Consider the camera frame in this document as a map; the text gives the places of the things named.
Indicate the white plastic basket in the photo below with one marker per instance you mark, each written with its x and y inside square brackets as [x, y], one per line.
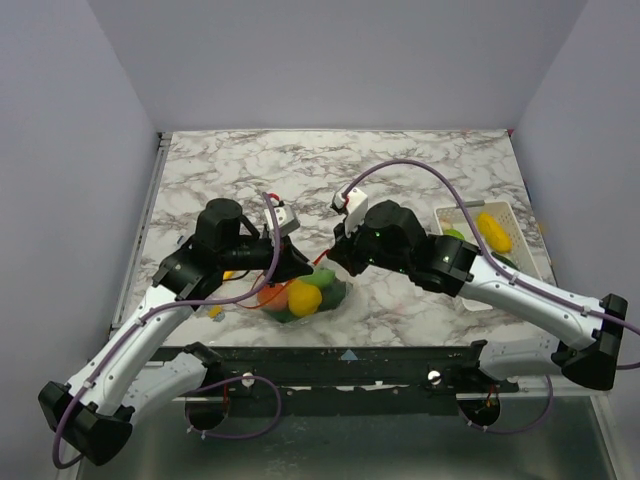
[447, 217]

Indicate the toy green cucumber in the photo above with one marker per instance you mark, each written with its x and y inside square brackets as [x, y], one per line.
[504, 260]

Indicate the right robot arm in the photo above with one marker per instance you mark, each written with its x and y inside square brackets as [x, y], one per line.
[581, 336]

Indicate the black mounting rail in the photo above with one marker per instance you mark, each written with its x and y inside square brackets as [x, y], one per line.
[338, 381]

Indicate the clear zip top bag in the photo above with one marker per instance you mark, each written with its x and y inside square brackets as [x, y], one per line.
[319, 262]

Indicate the toy peach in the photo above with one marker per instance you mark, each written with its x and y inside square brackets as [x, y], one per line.
[273, 297]

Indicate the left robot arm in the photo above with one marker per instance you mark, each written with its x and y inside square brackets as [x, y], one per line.
[94, 411]

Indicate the toy lemon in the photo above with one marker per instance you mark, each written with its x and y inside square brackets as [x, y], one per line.
[303, 299]

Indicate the aluminium frame rail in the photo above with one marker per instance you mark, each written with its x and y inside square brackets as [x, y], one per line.
[125, 300]

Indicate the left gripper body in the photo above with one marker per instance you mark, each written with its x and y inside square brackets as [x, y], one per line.
[266, 253]

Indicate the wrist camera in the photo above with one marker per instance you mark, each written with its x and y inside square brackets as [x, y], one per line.
[353, 204]
[285, 218]

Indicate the toy corn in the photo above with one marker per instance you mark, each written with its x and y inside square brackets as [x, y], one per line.
[493, 233]

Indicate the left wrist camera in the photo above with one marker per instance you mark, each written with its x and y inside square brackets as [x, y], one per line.
[285, 218]

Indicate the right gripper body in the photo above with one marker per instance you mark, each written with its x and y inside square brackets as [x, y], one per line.
[347, 248]

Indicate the toy light green pepper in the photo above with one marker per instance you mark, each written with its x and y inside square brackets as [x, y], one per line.
[454, 233]

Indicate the toy green vegetable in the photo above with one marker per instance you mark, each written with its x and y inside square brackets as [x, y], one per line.
[321, 278]

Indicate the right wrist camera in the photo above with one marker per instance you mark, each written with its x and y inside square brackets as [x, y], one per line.
[353, 204]

